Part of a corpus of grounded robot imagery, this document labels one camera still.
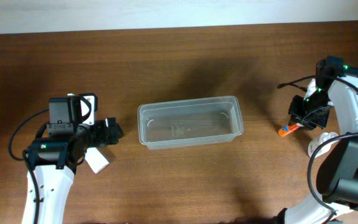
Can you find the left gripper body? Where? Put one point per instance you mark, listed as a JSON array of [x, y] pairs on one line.
[[107, 132]]

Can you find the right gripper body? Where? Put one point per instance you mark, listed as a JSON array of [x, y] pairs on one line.
[[308, 117]]

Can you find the orange tube white cap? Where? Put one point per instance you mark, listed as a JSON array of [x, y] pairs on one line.
[[288, 129]]

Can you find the white translucent spray bottle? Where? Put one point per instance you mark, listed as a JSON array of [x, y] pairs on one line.
[[318, 141]]

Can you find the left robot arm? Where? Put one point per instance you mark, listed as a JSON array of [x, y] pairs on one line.
[[52, 163]]

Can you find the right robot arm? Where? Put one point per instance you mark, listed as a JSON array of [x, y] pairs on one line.
[[332, 173]]

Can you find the clear plastic container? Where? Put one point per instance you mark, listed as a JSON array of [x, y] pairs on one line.
[[187, 123]]

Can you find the black bottle white cap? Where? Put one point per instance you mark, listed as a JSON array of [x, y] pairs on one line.
[[119, 133]]

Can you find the white green medicine box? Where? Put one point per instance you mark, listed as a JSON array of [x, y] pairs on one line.
[[95, 160]]

